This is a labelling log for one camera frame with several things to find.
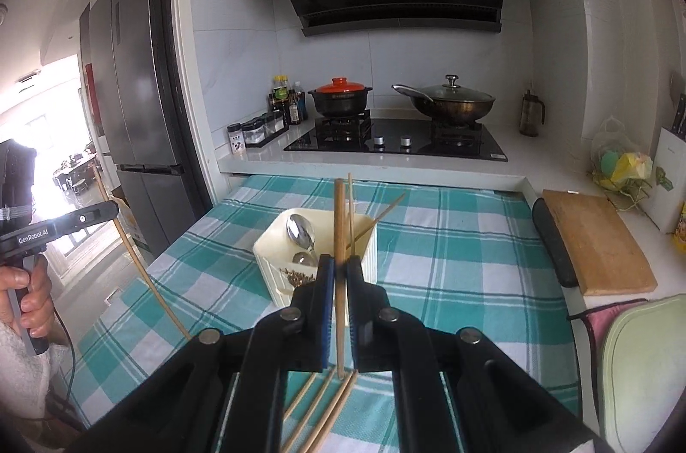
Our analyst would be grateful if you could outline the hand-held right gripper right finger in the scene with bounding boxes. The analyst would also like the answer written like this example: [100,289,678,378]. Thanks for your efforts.
[346,256,608,453]

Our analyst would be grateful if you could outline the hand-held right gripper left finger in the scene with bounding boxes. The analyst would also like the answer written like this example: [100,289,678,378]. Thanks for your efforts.
[64,254,337,453]

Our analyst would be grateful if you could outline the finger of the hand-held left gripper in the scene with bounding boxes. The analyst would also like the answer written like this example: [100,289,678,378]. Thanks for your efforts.
[51,201,120,237]

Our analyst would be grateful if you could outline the light wooden chopstick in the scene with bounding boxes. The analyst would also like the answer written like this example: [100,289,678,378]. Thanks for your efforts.
[92,163,192,341]
[346,193,407,251]
[334,178,346,379]

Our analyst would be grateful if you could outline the cream ribbed utensil holder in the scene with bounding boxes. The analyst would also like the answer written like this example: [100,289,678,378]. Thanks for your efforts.
[252,208,379,325]

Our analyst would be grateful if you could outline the pile of wooden chopsticks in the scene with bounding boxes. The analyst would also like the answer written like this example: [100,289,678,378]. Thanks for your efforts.
[281,367,359,453]

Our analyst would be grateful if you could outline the person's left forearm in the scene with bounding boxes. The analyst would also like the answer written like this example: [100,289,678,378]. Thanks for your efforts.
[0,319,57,424]

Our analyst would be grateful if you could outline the person's left hand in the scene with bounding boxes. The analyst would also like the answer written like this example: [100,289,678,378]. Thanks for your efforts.
[0,256,55,339]

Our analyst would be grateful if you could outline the cardboard box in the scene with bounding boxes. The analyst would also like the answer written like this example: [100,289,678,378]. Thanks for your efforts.
[110,187,148,247]

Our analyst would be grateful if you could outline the teal checked tablecloth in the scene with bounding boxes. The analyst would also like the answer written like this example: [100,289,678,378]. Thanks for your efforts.
[67,174,582,453]

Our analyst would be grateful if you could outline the red hanging ornament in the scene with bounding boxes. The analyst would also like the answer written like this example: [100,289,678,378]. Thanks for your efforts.
[84,63,105,140]

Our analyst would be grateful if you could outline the grey refrigerator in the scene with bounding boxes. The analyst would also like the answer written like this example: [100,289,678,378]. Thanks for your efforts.
[79,0,186,261]

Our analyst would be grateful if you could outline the white label spice jar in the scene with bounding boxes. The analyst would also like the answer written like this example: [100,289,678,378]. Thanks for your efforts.
[226,123,246,156]

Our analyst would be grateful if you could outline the black gas stove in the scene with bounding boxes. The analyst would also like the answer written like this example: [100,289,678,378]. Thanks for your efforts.
[283,116,508,163]

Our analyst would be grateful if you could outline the rack of spice jars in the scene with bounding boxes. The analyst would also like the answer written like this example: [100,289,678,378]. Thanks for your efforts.
[242,112,290,148]

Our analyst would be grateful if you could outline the dark sauce bottle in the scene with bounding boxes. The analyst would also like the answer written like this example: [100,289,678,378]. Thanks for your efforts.
[288,81,307,126]
[268,75,290,117]

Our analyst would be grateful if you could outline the black padded bar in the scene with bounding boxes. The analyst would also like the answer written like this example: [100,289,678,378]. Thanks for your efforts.
[532,198,580,287]

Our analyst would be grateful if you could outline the black clay pot red lid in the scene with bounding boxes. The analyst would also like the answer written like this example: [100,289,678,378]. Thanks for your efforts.
[307,78,375,118]

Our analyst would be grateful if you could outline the wok with glass lid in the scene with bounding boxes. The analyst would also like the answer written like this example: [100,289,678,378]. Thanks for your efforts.
[391,75,496,126]

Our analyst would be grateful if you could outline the pink mat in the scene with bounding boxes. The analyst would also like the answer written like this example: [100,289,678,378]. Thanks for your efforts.
[581,300,644,362]

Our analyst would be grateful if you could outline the wooden cutting board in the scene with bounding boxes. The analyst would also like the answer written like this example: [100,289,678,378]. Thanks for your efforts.
[542,188,658,296]

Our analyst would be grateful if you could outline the dark glass pitcher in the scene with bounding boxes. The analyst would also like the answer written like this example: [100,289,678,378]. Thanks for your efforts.
[519,89,546,139]

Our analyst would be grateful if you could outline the green cutting board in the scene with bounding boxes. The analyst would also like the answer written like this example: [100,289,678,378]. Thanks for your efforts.
[597,295,686,453]

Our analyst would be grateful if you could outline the bag of yellow green sponges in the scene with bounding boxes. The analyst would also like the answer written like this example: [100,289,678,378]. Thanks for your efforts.
[590,116,655,210]

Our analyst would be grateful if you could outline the white knife block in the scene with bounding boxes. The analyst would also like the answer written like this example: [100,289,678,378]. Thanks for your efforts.
[646,128,686,235]

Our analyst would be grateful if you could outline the black cable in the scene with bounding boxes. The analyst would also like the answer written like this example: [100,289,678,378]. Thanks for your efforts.
[51,308,74,403]

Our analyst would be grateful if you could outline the black handled knives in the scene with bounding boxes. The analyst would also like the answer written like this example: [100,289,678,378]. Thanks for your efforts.
[670,72,686,135]

